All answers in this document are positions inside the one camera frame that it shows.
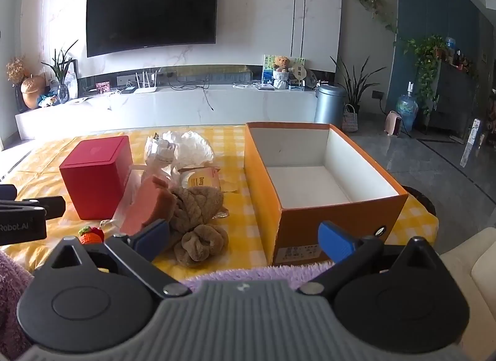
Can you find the black wall television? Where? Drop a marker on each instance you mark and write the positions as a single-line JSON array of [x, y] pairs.
[[151, 12]]

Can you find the red square box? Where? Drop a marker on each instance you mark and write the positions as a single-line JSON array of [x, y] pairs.
[[95, 178]]

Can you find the blue water jug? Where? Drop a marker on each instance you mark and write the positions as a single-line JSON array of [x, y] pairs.
[[407, 109]]

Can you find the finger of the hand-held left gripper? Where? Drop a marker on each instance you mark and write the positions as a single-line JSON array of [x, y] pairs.
[[52, 206]]

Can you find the round hand fan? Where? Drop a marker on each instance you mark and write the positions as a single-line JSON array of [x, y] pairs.
[[301, 74]]

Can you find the brown acorn shaped jar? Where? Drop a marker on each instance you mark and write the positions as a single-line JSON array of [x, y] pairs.
[[33, 91]]

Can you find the black round bin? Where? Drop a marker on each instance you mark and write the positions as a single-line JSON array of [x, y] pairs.
[[424, 198]]

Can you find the white plastic bag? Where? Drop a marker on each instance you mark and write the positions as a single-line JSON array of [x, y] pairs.
[[186, 147]]

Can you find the purple fluffy blanket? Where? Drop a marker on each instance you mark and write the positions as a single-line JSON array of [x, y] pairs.
[[252, 273]]

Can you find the silver trash can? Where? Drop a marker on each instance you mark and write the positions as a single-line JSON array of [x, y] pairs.
[[329, 107]]

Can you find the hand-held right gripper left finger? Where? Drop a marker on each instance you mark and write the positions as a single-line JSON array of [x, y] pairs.
[[153, 236]]

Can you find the brown braided plush cloth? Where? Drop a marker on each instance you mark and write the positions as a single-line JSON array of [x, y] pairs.
[[197, 206]]

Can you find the black framed picture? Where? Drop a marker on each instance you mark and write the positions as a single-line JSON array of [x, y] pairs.
[[71, 78]]

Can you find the small pink photo frame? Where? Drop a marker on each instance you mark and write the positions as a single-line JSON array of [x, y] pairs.
[[103, 87]]

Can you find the yellow checked tablecloth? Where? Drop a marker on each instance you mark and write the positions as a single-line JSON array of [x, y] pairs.
[[236, 213]]

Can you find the green painted picture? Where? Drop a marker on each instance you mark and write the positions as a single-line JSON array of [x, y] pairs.
[[268, 68]]

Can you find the white television cabinet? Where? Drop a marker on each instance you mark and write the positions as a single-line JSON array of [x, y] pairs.
[[155, 109]]

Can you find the long leaf potted plant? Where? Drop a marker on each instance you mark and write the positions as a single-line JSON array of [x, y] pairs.
[[356, 82]]

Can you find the grass plant in glass vase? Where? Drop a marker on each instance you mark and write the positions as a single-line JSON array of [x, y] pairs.
[[62, 74]]

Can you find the yellow label soft packet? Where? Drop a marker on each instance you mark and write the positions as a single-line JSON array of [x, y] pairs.
[[203, 178]]

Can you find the woven checked bag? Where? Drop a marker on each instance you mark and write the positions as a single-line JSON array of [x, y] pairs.
[[350, 120]]

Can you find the trailing pothos plant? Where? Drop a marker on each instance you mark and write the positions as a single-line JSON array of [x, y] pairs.
[[426, 58]]

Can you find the beige sofa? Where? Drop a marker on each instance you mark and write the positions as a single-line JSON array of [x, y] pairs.
[[476, 268]]

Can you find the pink space heater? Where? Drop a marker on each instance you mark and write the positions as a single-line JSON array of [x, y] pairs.
[[394, 123]]

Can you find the knitted strawberry toy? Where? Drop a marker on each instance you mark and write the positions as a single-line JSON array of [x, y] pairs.
[[92, 235]]

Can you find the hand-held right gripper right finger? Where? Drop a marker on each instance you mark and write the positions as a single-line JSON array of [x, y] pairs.
[[335, 241]]

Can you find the orange cardboard box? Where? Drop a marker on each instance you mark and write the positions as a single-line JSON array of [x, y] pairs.
[[310, 229]]

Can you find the pink soft sponge block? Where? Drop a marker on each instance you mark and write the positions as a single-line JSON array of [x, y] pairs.
[[149, 200]]

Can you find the dark grey cabinet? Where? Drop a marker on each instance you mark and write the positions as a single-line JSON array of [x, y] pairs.
[[453, 93]]

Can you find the white router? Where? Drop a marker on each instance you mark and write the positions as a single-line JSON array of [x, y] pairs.
[[145, 88]]

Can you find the white standing board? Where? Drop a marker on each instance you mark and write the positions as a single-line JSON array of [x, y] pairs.
[[469, 144]]

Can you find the dried flower bunch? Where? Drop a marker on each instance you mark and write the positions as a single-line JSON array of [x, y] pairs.
[[16, 70]]

